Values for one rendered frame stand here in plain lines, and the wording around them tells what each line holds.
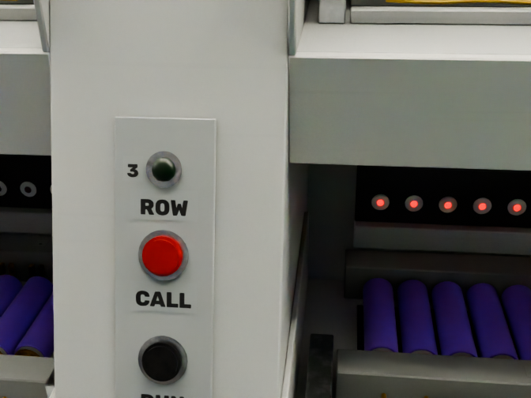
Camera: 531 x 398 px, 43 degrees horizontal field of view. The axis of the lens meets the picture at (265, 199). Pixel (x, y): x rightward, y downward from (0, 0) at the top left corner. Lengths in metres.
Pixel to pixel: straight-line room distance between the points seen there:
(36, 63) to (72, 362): 0.12
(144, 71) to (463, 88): 0.12
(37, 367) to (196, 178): 0.15
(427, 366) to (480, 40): 0.16
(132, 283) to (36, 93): 0.09
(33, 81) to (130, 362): 0.12
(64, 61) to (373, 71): 0.12
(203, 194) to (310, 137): 0.05
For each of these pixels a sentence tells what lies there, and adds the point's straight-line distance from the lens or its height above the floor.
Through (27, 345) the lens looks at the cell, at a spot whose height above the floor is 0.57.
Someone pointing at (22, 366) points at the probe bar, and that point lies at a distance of 0.37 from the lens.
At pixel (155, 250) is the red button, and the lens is 0.27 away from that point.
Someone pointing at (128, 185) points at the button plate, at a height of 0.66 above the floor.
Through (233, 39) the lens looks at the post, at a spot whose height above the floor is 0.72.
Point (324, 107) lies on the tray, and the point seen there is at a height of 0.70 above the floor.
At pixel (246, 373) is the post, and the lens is 0.28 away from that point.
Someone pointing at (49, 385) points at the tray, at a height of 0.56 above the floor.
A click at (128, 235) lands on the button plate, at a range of 0.27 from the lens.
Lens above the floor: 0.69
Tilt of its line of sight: 7 degrees down
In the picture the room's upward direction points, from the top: 1 degrees clockwise
